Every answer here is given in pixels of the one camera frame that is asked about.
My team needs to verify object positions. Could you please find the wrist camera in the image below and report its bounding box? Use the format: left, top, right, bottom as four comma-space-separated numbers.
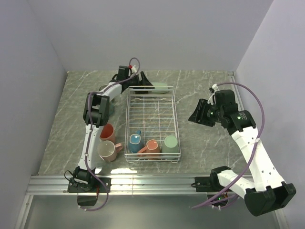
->
209, 83, 219, 93
128, 64, 138, 74

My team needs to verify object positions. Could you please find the blue patterned mug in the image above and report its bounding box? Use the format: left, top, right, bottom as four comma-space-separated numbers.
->
128, 130, 144, 154

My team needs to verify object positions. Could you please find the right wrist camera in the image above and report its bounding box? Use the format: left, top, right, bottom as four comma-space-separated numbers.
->
209, 83, 219, 93

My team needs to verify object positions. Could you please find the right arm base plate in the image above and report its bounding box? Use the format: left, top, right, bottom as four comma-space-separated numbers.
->
191, 177, 224, 192

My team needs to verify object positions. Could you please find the salmon mug white inside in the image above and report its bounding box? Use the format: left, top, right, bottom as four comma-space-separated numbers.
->
137, 139, 161, 160

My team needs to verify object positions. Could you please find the steel cup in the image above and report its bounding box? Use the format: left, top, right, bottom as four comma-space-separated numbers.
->
99, 84, 108, 91

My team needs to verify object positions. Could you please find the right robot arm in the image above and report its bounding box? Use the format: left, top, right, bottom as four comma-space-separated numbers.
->
189, 90, 296, 216

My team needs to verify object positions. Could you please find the pink mug white inside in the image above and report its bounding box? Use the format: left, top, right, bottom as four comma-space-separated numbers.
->
98, 140, 122, 162

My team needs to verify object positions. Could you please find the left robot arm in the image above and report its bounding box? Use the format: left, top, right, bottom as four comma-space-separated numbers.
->
67, 65, 153, 193

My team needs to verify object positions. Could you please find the light green cup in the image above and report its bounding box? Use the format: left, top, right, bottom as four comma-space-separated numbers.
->
149, 82, 169, 94

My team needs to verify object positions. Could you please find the aluminium mounting rail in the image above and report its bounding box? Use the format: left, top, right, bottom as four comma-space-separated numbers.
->
26, 174, 210, 196

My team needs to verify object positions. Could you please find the blue mug orange inside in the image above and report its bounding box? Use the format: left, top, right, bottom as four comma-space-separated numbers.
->
109, 101, 115, 116

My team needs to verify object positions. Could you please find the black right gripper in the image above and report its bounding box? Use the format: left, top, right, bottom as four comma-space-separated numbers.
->
188, 98, 224, 127

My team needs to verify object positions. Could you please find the salmon tumbler cup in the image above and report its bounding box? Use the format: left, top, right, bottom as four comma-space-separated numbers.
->
100, 123, 116, 143

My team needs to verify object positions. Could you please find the white wire dish rack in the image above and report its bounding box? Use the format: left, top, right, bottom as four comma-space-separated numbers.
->
124, 86, 181, 163

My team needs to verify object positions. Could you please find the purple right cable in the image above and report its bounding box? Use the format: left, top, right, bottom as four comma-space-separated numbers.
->
191, 82, 265, 210

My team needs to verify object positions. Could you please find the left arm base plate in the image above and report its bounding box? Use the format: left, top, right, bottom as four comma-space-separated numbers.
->
67, 177, 111, 193

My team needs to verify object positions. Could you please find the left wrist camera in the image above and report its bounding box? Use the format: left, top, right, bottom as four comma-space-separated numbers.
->
128, 64, 138, 74

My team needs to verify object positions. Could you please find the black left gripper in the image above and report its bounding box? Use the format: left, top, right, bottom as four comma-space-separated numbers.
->
125, 72, 154, 95

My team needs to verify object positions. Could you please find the pale green tumbler cup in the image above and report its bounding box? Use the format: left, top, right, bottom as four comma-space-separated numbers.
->
161, 135, 179, 156

